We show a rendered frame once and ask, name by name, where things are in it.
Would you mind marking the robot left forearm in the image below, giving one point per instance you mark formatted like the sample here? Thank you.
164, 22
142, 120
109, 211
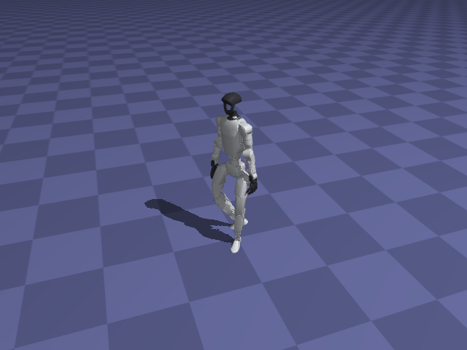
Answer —
251, 170

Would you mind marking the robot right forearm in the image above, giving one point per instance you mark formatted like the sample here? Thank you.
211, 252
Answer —
216, 153

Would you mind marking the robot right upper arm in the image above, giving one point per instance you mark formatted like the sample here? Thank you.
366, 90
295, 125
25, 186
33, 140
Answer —
218, 140

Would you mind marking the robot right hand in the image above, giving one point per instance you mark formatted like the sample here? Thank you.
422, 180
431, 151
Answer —
213, 168

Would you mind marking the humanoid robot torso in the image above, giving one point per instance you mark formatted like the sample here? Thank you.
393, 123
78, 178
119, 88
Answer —
233, 144

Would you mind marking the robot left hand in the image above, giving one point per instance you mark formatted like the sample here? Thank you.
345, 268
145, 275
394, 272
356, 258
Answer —
253, 185

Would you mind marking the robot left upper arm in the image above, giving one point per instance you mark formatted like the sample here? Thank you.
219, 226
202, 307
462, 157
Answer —
245, 130

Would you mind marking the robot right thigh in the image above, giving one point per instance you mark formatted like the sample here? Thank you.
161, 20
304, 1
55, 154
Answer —
218, 182

